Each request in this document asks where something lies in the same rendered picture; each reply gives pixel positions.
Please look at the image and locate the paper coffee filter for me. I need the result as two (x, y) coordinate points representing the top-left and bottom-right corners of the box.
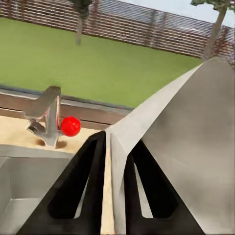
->
(105, 56), (235, 235)

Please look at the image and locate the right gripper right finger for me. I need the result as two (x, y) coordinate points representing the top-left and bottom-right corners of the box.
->
(124, 139), (206, 235)

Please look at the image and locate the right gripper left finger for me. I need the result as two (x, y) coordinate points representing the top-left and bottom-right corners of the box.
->
(16, 130), (106, 235)

